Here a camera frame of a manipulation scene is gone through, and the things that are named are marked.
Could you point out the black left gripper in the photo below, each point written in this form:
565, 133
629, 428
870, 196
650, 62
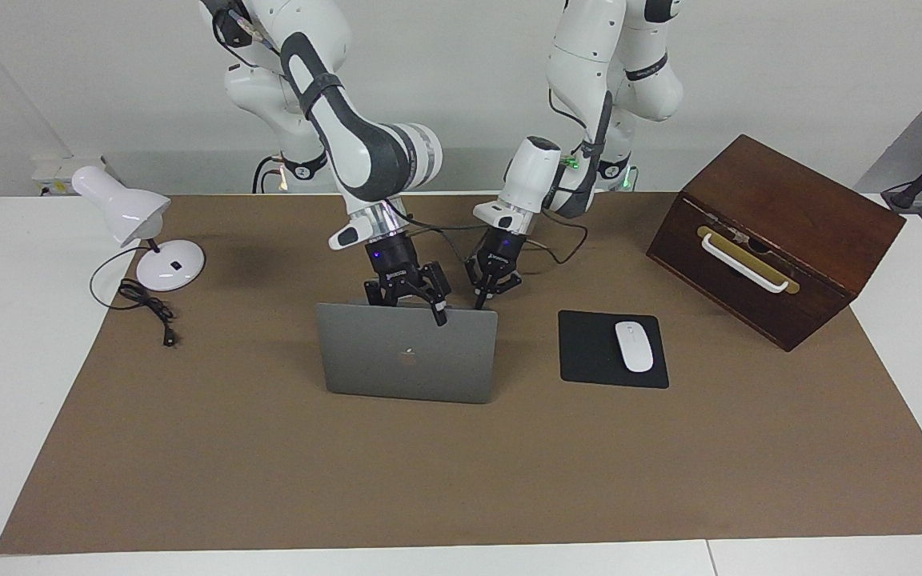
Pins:
501, 252

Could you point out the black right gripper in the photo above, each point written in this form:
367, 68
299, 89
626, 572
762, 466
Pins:
393, 256

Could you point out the grey Apple laptop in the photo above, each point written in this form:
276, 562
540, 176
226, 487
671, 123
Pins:
405, 360

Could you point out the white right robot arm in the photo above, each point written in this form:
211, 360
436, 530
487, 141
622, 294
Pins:
365, 152

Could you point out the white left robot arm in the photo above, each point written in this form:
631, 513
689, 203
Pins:
589, 48

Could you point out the black mouse pad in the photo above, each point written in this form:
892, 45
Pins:
585, 352

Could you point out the white computer mouse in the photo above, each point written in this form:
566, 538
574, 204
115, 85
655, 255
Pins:
634, 346

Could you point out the brown paper table mat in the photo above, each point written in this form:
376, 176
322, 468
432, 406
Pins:
461, 464

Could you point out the white desk lamp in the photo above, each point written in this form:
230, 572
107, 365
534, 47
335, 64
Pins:
173, 268

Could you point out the brown wooden box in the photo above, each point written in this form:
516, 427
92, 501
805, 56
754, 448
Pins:
797, 200

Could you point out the white power strip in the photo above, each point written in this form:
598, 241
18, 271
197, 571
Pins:
57, 172

